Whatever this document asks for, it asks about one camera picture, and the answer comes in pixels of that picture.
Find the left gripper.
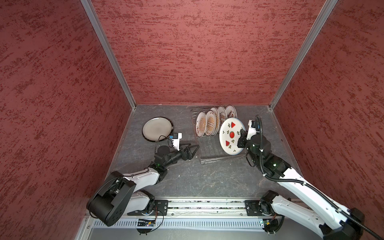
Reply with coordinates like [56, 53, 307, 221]
[163, 141, 200, 168]

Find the watermelon print white plate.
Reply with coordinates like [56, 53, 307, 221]
[219, 118, 245, 156]

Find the white leaf pattern plate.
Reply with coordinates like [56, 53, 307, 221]
[142, 117, 174, 142]

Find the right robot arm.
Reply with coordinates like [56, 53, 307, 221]
[230, 129, 365, 240]

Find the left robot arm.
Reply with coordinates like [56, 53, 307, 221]
[87, 144, 200, 227]

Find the orange sunburst plate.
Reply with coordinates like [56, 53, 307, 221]
[195, 112, 207, 138]
[205, 107, 220, 137]

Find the red character white plate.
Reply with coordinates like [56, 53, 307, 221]
[225, 105, 238, 119]

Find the right corner aluminium profile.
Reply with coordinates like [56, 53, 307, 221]
[269, 0, 338, 111]

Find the corner aluminium profile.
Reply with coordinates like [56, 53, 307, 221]
[269, 0, 338, 111]
[81, 0, 137, 110]

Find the left corner aluminium profile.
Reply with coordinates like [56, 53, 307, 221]
[81, 0, 137, 110]

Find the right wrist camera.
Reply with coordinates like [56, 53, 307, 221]
[247, 120, 260, 140]

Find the metal wire dish rack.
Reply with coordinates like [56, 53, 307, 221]
[191, 106, 245, 164]

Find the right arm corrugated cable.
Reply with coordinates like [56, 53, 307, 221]
[254, 115, 384, 240]

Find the aluminium front rail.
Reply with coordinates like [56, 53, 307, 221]
[86, 197, 301, 218]

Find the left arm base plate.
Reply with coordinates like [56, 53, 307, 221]
[125, 200, 169, 217]

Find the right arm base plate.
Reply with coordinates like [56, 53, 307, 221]
[245, 200, 282, 217]

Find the perforated cable tray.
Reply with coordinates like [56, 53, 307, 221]
[91, 218, 278, 232]

